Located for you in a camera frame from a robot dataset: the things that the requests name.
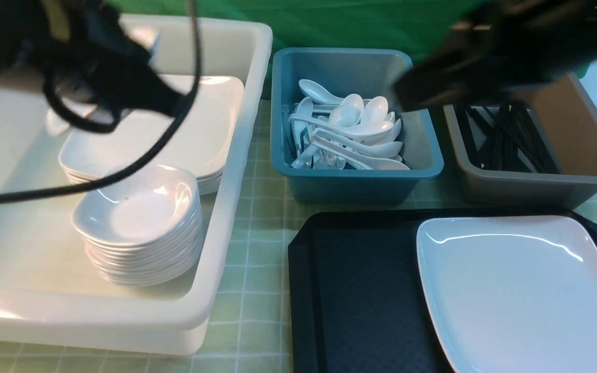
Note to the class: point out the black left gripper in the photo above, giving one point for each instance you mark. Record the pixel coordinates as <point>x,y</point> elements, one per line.
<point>89,57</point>

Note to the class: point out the white small dish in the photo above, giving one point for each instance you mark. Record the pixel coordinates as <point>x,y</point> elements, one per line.
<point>148,37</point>

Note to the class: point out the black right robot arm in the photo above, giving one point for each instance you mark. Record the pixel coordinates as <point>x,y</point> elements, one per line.
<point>498,48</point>

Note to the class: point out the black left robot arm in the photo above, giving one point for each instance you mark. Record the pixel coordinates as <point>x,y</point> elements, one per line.
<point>23,27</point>

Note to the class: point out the large white square plate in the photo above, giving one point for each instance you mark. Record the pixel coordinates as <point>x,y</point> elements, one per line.
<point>511,294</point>

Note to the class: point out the stack of white square plates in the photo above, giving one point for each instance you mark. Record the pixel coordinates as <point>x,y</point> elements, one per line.
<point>201,144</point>

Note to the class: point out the stack of white small bowls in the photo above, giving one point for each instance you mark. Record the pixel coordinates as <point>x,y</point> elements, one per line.
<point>144,230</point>

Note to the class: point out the large white plastic tub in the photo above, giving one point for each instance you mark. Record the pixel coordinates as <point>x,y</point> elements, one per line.
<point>50,294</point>

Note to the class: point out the pile of white soup spoons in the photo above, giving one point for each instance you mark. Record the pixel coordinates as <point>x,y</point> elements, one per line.
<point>329,131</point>

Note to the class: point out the teal plastic bin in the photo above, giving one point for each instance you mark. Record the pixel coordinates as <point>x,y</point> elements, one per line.
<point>369,73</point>

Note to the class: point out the black serving tray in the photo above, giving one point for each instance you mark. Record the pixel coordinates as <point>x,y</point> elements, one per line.
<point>357,302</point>

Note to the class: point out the pile of black chopsticks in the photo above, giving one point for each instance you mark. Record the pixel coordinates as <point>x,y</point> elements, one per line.
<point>505,138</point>

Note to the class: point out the brown plastic bin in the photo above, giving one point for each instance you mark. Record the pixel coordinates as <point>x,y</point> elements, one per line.
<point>567,120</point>

